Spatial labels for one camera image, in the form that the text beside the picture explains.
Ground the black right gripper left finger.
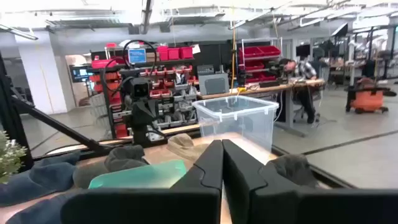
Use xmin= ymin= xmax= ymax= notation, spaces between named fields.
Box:
xmin=60 ymin=139 xmax=224 ymax=224

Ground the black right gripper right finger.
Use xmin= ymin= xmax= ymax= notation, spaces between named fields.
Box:
xmin=222 ymin=139 xmax=398 ymax=224

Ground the dark grey baseball cap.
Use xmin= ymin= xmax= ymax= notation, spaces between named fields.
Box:
xmin=72 ymin=144 xmax=150 ymax=189
xmin=267 ymin=154 xmax=318 ymax=189

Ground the khaki baseball cap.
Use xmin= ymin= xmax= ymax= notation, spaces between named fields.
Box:
xmin=166 ymin=133 xmax=210 ymax=162

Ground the blue denim baseball cap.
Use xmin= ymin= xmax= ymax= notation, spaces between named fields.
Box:
xmin=5 ymin=191 xmax=85 ymax=224
xmin=0 ymin=151 xmax=81 ymax=207

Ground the rack with red bins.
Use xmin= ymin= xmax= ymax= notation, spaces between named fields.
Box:
xmin=90 ymin=46 xmax=200 ymax=139

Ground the blue screen sign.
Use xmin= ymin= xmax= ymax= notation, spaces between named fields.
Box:
xmin=127 ymin=48 xmax=147 ymax=65

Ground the teal plastic bin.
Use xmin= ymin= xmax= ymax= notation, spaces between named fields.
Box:
xmin=88 ymin=159 xmax=188 ymax=190

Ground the grey equipment box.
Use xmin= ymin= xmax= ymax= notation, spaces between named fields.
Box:
xmin=197 ymin=64 xmax=230 ymax=96

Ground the clear plastic storage bin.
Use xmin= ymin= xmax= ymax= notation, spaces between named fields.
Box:
xmin=192 ymin=95 xmax=280 ymax=152

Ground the wooden workbench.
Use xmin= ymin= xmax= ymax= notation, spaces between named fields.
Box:
xmin=198 ymin=78 xmax=326 ymax=138

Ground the white shelf with red bins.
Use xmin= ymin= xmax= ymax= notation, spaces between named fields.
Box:
xmin=238 ymin=37 xmax=283 ymax=85

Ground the person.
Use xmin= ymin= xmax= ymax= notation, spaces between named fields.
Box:
xmin=279 ymin=57 xmax=318 ymax=124

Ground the small green potted plant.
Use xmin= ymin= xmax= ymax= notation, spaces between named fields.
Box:
xmin=0 ymin=130 xmax=28 ymax=184

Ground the orange shop vacuum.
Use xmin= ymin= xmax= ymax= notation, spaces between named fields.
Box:
xmin=345 ymin=77 xmax=398 ymax=114

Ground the dark monitor on stand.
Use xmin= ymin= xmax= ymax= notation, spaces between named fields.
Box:
xmin=295 ymin=44 xmax=312 ymax=58

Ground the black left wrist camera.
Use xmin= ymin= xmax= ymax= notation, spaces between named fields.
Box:
xmin=129 ymin=77 xmax=154 ymax=99

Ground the white wire cart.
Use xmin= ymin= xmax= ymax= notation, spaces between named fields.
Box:
xmin=89 ymin=92 xmax=110 ymax=139

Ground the wall monitor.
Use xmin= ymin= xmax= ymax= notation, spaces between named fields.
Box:
xmin=68 ymin=64 xmax=94 ymax=83

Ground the yellow hanging cable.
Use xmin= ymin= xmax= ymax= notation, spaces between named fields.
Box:
xmin=229 ymin=21 xmax=246 ymax=93

